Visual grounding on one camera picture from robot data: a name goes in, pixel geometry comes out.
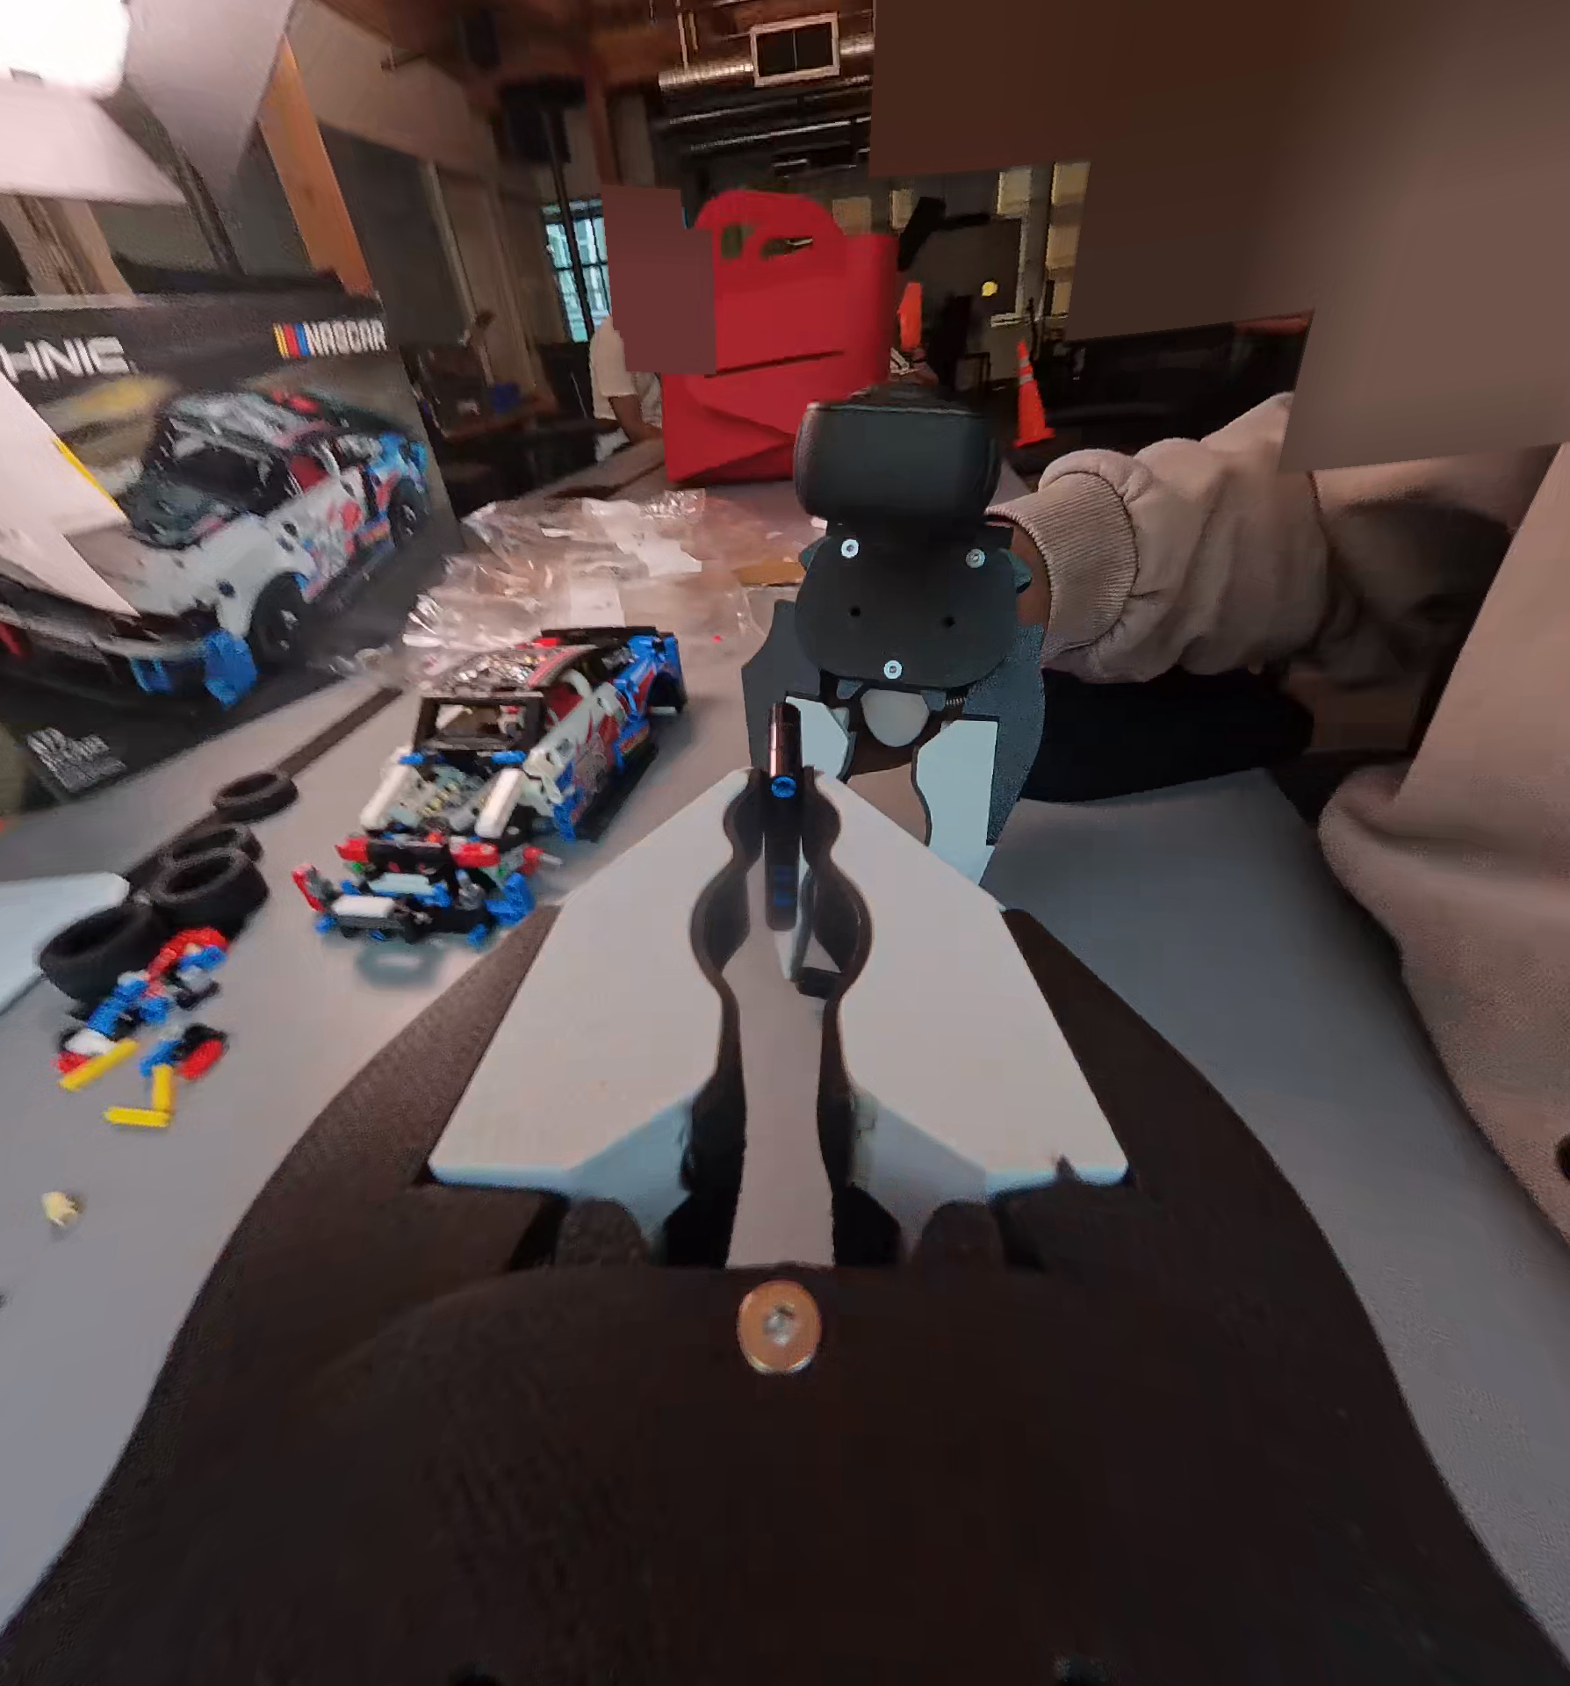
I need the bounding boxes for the toy car building manual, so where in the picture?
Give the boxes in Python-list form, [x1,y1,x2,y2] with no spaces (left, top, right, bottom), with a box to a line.
[0,305,144,623]

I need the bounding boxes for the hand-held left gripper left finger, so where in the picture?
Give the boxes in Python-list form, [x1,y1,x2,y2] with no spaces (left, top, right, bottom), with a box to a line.
[428,772,750,1253]

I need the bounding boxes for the red felt bag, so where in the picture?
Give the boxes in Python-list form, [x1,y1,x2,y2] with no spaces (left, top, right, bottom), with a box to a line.
[662,187,906,490]

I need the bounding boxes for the orange traffic cone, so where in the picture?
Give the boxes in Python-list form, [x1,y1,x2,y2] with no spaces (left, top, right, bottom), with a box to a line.
[1009,338,1058,452]

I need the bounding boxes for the person's right forearm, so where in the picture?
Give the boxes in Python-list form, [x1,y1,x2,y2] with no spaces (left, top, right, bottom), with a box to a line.
[992,393,1564,687]

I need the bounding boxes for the white book stand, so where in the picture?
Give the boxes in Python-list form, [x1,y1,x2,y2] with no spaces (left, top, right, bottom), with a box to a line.
[0,870,131,1066]

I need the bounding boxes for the black five hole beam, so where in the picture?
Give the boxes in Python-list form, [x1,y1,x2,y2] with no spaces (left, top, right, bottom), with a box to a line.
[760,701,807,932]

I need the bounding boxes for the grey desk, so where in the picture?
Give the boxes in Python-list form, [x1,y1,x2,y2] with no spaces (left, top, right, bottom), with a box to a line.
[0,450,1570,1686]

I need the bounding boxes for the clear plastic parts bag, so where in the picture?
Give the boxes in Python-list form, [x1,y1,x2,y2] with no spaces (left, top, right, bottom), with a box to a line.
[403,485,816,665]

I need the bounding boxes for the black toy car set box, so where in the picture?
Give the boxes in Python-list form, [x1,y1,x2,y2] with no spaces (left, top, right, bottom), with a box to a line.
[0,277,466,825]

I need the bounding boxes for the partly built toy brick car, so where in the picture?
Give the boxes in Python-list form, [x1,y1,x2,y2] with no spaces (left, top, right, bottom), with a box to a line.
[292,628,689,950]

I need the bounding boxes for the black flat strip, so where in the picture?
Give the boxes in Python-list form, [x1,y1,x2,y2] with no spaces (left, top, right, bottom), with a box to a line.
[269,683,409,782]

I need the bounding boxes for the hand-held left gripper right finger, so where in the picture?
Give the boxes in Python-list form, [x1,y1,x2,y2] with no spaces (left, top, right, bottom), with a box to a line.
[812,775,1131,1253]

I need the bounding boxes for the studio light panel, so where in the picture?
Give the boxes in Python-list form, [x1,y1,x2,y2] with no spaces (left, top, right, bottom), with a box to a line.
[0,0,303,209]

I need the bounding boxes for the pile of mixed brick pieces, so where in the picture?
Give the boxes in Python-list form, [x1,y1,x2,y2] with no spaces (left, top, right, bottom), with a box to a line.
[54,926,234,1074]

